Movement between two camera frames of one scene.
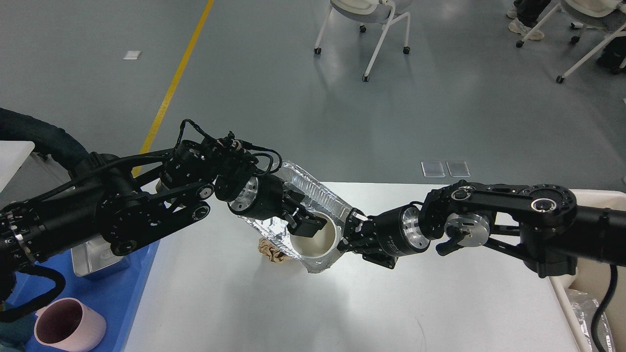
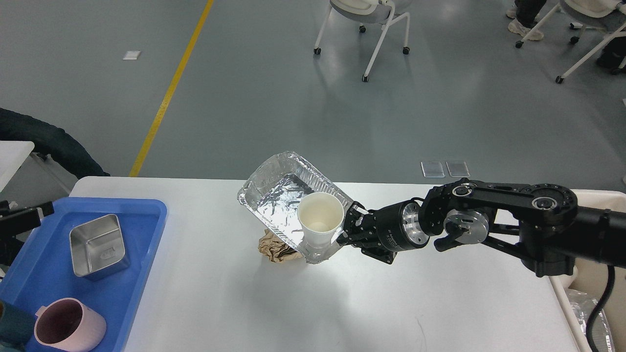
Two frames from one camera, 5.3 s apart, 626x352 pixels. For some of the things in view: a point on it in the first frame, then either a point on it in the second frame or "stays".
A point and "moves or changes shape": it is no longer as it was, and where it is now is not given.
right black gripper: [396, 232] stays
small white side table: [13, 154] stays
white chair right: [607, 15] stays
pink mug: [67, 324] stays
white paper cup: [323, 243] moves or changes shape
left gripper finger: [299, 221] -> [18, 221]
